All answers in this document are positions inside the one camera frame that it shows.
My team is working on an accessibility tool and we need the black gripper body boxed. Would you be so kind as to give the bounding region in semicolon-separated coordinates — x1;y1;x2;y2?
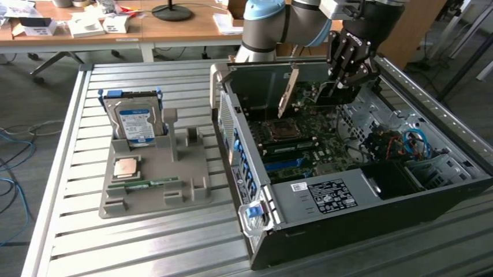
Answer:
341;0;405;58

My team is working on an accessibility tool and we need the black graphics card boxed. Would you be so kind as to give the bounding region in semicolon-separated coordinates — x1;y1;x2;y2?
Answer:
277;61;364;119

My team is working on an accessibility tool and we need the wooden cabinet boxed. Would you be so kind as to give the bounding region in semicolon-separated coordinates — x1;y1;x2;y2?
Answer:
330;0;451;70

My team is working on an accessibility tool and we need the perforated metal drive cage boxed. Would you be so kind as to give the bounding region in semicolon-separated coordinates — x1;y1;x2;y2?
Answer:
338;86;389;136

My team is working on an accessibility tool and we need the green motherboard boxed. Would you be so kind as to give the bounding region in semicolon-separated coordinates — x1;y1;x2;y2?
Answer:
246;105;369;184

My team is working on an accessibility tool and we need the CPU socket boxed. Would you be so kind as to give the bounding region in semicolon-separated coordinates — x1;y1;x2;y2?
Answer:
261;118;304;142

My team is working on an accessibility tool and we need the white booklet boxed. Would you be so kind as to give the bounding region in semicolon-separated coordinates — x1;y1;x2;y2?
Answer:
213;13;245;36

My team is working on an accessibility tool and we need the cardboard box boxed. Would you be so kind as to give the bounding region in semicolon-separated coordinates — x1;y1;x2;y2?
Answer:
227;0;247;20

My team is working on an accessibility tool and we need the blue expansion slot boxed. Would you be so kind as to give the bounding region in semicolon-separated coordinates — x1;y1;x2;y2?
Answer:
265;158;305;171

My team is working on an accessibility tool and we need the metal disk bay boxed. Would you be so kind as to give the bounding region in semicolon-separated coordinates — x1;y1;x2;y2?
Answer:
404;154;481;190

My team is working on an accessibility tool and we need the wooden desk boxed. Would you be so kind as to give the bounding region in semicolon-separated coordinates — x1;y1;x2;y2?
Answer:
0;0;143;85
141;0;354;63

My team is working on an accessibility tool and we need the black lamp base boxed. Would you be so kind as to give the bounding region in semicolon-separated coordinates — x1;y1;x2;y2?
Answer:
151;0;194;23

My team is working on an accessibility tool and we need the grey power supply unit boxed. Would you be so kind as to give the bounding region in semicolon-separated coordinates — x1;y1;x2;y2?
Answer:
269;169;382;225

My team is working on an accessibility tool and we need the blue case latch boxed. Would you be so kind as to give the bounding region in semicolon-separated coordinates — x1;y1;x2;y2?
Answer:
245;205;267;219

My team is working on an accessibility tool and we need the black PC case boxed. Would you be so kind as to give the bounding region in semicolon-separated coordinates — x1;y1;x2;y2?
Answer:
210;53;493;272

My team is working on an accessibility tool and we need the hard disk with blue carrier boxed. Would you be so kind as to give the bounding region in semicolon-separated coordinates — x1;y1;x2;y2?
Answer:
98;88;170;148

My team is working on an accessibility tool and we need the small white labelled box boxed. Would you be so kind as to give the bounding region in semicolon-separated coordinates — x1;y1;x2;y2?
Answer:
103;15;131;34

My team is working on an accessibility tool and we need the grey parts rack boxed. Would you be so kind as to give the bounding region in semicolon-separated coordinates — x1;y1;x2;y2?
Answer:
99;108;213;220

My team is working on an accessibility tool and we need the white box with tape roll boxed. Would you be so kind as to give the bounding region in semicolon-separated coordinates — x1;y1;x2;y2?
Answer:
68;13;107;39

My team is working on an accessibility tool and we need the CPU chip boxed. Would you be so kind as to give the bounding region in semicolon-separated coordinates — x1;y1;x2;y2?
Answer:
114;159;139;178

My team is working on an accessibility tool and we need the white box black inside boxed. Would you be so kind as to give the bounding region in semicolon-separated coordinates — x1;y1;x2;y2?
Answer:
18;17;59;37

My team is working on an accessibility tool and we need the paper pile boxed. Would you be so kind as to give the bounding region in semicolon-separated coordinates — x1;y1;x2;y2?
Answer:
0;0;42;20

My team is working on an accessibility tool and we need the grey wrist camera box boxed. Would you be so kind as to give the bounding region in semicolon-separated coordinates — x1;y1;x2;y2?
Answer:
318;0;350;21

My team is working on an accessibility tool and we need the black metal post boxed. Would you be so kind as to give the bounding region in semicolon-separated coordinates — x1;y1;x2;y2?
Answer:
438;0;493;102

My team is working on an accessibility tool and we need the red wire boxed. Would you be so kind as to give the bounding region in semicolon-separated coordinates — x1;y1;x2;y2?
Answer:
388;135;405;161

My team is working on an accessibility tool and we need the blue wire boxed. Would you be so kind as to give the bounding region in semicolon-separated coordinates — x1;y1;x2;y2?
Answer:
402;129;433;160

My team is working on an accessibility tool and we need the white floor cable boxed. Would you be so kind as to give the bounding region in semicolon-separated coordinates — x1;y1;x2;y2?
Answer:
0;119;66;137

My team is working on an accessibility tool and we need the blue floor cable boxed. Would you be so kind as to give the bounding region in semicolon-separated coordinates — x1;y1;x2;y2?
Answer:
0;131;38;248

